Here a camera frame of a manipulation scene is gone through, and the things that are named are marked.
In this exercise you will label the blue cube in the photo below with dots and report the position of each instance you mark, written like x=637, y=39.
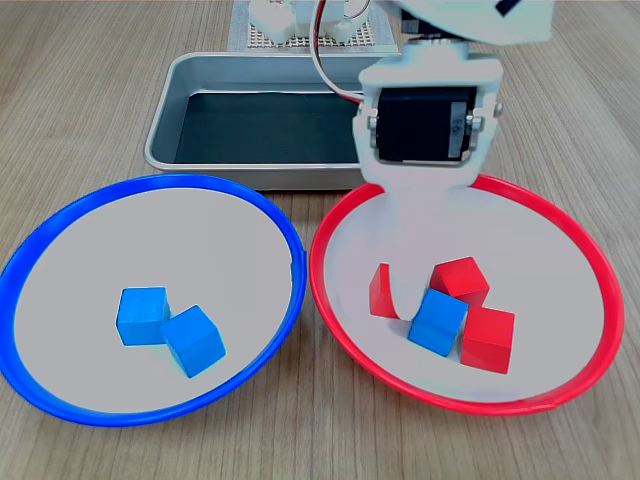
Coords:
x=192, y=340
x=437, y=322
x=140, y=315

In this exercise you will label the black mat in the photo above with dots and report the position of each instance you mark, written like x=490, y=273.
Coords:
x=270, y=127

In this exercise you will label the red rimmed white plate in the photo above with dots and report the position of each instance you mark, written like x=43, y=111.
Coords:
x=525, y=240

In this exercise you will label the steel tray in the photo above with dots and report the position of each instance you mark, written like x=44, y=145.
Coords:
x=160, y=150

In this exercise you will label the blue rimmed white plate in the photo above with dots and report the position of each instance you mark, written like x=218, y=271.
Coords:
x=150, y=240

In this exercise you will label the pale perforated base plate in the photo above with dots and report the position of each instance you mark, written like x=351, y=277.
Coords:
x=237, y=30

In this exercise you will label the red cube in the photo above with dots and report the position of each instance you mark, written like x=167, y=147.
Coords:
x=462, y=277
x=487, y=340
x=380, y=295

